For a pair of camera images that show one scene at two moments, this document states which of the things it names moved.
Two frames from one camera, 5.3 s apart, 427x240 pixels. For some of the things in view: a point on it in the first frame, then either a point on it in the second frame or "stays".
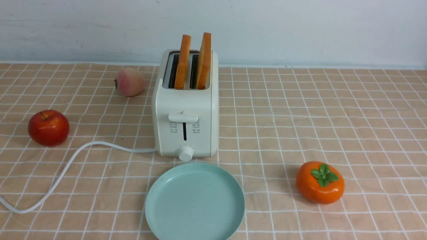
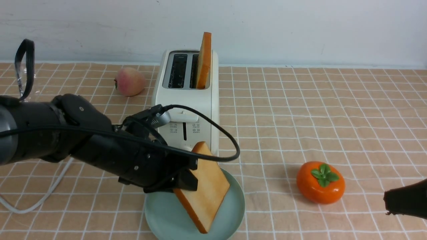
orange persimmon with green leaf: (320, 182) stays
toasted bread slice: (203, 80) stays
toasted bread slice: (182, 61) → (212, 186)
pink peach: (129, 82) stays
